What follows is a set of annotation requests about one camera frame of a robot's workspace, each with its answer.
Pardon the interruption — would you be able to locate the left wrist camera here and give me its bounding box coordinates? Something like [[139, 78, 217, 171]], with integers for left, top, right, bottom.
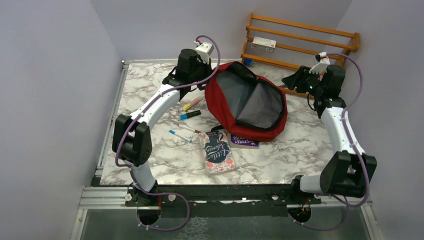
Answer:
[[194, 40, 215, 64]]

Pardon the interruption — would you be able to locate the white box on shelf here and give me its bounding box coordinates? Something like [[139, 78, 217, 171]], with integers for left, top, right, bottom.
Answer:
[[251, 36, 277, 53]]

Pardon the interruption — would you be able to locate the red capped white pen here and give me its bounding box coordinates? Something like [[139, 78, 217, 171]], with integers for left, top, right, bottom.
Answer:
[[178, 124, 201, 134]]

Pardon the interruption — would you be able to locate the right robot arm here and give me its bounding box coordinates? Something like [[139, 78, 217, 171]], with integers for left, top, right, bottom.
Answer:
[[281, 64, 377, 204]]

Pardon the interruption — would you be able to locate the wooden shelf rack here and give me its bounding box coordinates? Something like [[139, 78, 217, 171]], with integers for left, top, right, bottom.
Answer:
[[240, 12, 361, 100]]

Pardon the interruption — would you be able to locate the red student backpack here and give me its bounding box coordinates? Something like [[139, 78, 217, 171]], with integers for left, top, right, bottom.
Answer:
[[204, 61, 288, 142]]

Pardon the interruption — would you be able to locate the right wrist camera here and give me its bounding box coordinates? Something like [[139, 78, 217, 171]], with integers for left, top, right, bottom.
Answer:
[[309, 52, 331, 75]]

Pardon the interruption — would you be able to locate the small blue block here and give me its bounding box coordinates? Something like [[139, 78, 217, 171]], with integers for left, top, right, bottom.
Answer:
[[243, 58, 253, 67]]

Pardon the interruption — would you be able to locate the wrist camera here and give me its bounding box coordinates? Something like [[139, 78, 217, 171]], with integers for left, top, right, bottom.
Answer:
[[309, 52, 331, 75], [194, 40, 215, 64]]

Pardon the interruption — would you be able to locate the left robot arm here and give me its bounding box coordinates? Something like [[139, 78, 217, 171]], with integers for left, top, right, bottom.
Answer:
[[112, 43, 214, 206]]

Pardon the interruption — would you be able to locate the Little Women floral book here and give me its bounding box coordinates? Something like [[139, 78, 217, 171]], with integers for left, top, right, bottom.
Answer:
[[198, 129, 237, 175]]

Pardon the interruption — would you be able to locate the yellow pink highlighter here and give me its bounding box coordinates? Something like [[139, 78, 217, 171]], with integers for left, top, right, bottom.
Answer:
[[182, 96, 202, 111]]

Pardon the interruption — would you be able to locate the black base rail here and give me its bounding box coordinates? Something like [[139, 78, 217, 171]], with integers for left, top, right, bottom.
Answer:
[[124, 183, 321, 218]]

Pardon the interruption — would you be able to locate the purple Treehouse book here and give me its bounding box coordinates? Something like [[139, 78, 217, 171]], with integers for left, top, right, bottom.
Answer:
[[229, 134, 259, 149]]

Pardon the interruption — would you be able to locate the blue black highlighter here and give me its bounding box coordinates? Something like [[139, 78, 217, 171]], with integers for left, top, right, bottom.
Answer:
[[179, 110, 202, 120]]

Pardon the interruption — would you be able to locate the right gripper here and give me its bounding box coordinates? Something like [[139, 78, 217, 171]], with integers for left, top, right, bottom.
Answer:
[[282, 66, 325, 98]]

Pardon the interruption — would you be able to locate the blue capped white pen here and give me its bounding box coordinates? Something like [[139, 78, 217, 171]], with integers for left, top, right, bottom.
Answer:
[[169, 129, 193, 143]]

